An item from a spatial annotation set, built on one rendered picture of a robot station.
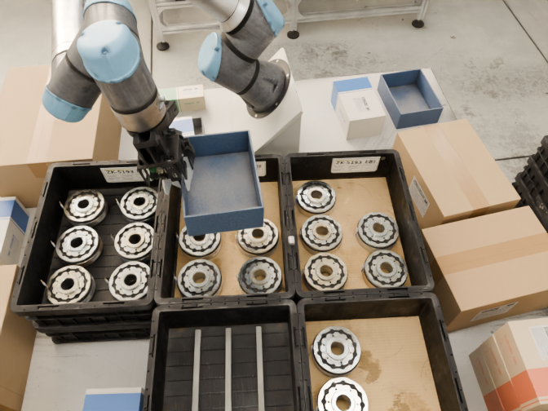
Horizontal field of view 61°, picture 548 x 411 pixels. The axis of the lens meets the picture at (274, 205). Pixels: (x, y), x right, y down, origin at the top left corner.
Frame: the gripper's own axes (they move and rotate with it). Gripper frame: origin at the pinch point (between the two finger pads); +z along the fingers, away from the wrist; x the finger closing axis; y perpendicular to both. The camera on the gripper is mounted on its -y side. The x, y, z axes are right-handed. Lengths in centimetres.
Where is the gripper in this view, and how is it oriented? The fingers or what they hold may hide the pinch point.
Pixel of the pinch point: (182, 179)
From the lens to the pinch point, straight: 92.9
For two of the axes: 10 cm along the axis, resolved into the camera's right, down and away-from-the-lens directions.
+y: 1.2, 8.3, -5.5
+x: 9.8, -1.7, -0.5
